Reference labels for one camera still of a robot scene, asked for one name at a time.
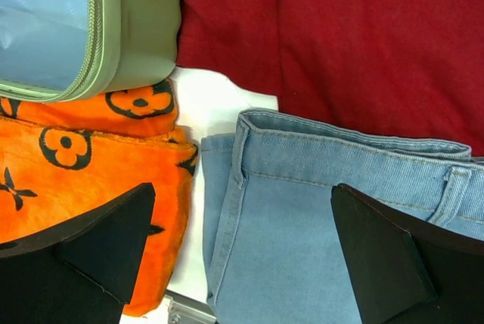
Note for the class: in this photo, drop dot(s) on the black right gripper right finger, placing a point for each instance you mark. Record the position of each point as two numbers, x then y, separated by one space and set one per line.
403 269

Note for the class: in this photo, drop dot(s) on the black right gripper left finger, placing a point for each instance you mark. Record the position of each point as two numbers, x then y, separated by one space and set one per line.
82 270

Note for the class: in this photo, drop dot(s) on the orange black patterned blanket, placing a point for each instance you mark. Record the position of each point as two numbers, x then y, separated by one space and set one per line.
63 159

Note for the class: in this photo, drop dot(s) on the light blue jeans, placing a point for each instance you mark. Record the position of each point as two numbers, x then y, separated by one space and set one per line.
270 245

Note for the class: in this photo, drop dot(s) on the red shirt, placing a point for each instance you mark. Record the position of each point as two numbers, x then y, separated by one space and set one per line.
408 68

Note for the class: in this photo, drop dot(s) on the light green suitcase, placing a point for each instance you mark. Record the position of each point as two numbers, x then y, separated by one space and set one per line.
65 50

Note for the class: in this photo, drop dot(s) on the aluminium table frame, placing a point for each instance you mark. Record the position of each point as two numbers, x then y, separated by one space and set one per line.
184 310

